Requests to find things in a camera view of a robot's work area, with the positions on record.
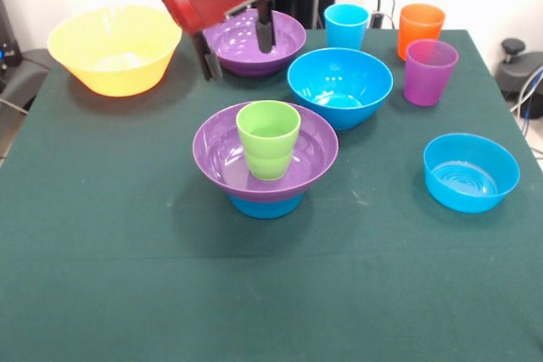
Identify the green cup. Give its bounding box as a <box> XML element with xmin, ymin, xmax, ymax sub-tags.
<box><xmin>235</xmin><ymin>100</ymin><xmax>303</xmax><ymax>159</ymax></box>
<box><xmin>244</xmin><ymin>152</ymin><xmax>295</xmax><ymax>181</ymax></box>

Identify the large deep blue bowl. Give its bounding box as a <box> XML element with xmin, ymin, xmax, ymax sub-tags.
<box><xmin>287</xmin><ymin>47</ymin><xmax>395</xmax><ymax>131</ymax></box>

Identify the purple bowl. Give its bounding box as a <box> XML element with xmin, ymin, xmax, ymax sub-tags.
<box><xmin>192</xmin><ymin>101</ymin><xmax>340</xmax><ymax>204</ymax></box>
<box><xmin>201</xmin><ymin>8</ymin><xmax>307</xmax><ymax>78</ymax></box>

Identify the small blue bowl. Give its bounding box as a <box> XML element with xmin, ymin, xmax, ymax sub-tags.
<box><xmin>227</xmin><ymin>192</ymin><xmax>305</xmax><ymax>220</ymax></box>
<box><xmin>423</xmin><ymin>132</ymin><xmax>521</xmax><ymax>214</ymax></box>

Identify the blue cup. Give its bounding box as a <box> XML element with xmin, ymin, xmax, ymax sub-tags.
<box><xmin>324</xmin><ymin>3</ymin><xmax>370</xmax><ymax>52</ymax></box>

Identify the yellow bowl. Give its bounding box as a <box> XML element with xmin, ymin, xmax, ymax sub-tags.
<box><xmin>46</xmin><ymin>4</ymin><xmax>183</xmax><ymax>97</ymax></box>

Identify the black power strip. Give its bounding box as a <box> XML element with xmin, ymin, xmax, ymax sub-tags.
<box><xmin>369</xmin><ymin>10</ymin><xmax>398</xmax><ymax>29</ymax></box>

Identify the orange cup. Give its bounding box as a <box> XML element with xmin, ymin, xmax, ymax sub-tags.
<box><xmin>397</xmin><ymin>3</ymin><xmax>447</xmax><ymax>62</ymax></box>

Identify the purple cup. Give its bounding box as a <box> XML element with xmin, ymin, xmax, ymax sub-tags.
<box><xmin>403</xmin><ymin>38</ymin><xmax>460</xmax><ymax>108</ymax></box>

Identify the dark green tablecloth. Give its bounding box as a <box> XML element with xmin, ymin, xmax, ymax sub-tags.
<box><xmin>0</xmin><ymin>29</ymin><xmax>543</xmax><ymax>362</ymax></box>

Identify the black electronic device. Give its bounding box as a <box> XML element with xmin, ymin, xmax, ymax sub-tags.
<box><xmin>0</xmin><ymin>0</ymin><xmax>23</xmax><ymax>69</ymax></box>

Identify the black knobbed equipment base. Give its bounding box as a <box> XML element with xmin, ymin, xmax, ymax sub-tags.
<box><xmin>495</xmin><ymin>38</ymin><xmax>543</xmax><ymax>96</ymax></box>

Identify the white cable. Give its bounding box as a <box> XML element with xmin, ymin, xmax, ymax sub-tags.
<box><xmin>0</xmin><ymin>97</ymin><xmax>29</xmax><ymax>116</ymax></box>
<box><xmin>510</xmin><ymin>94</ymin><xmax>543</xmax><ymax>115</ymax></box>

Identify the blue cable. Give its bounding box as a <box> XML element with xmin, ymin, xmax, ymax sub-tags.
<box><xmin>518</xmin><ymin>65</ymin><xmax>543</xmax><ymax>134</ymax></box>

